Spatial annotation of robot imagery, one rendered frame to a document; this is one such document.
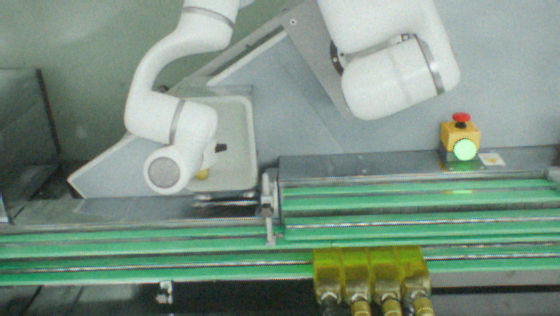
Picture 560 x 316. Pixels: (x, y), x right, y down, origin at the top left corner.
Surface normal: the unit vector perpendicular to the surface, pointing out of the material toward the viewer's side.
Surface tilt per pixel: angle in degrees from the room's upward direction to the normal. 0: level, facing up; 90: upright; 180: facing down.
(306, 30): 4
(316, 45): 4
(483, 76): 0
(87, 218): 90
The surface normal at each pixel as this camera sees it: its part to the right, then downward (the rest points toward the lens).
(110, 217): -0.06, -0.90
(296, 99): -0.04, 0.44
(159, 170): -0.04, 0.18
